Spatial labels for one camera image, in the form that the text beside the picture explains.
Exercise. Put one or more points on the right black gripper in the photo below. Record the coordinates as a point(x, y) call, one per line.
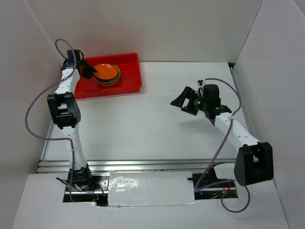
point(189, 93)

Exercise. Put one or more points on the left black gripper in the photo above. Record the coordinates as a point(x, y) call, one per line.
point(91, 70)

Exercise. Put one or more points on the black plate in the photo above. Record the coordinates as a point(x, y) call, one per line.
point(106, 81)

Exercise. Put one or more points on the orange plate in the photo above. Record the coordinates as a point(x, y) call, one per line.
point(106, 71)

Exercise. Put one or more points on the blue floral plate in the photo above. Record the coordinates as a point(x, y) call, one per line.
point(108, 84)

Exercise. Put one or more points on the lime green plate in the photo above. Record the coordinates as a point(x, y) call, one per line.
point(118, 74)

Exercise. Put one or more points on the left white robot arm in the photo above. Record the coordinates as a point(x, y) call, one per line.
point(66, 116)

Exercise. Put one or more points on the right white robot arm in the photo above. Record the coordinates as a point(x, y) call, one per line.
point(254, 161)

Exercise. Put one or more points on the white foil cover panel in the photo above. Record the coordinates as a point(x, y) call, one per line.
point(150, 189)

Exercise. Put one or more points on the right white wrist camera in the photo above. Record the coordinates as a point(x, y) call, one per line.
point(200, 84)

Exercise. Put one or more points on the aluminium front rail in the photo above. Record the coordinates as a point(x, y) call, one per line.
point(100, 166)

